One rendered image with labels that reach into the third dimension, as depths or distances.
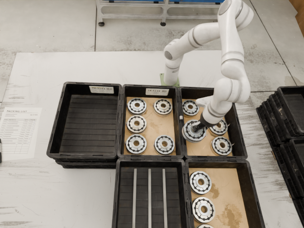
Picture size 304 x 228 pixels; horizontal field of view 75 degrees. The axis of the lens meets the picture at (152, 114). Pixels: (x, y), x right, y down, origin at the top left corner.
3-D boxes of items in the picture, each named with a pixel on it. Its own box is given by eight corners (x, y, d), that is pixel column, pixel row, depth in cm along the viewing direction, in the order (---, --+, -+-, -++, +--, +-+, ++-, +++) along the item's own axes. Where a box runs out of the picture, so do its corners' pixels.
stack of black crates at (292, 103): (249, 113, 198) (277, 86, 158) (276, 111, 201) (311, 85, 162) (263, 152, 179) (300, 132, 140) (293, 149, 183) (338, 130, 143)
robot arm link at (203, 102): (214, 96, 81) (220, 87, 75) (226, 121, 76) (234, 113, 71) (194, 101, 79) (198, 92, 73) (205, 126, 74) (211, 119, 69)
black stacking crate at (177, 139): (123, 96, 116) (122, 84, 106) (173, 98, 118) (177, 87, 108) (118, 164, 97) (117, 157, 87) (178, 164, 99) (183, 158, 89)
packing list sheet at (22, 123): (1, 107, 118) (1, 106, 117) (43, 105, 121) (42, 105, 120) (-15, 162, 103) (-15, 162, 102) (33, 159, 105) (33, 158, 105)
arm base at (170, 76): (163, 75, 138) (164, 58, 123) (176, 74, 139) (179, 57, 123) (163, 86, 134) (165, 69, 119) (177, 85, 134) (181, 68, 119)
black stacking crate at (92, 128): (70, 94, 114) (64, 82, 104) (122, 96, 116) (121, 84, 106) (55, 163, 95) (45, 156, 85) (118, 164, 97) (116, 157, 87)
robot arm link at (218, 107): (202, 114, 71) (226, 118, 71) (219, 91, 57) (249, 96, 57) (202, 97, 74) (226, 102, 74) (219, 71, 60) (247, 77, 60)
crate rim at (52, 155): (65, 83, 105) (64, 81, 103) (122, 86, 108) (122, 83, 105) (47, 158, 86) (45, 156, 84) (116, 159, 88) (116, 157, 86)
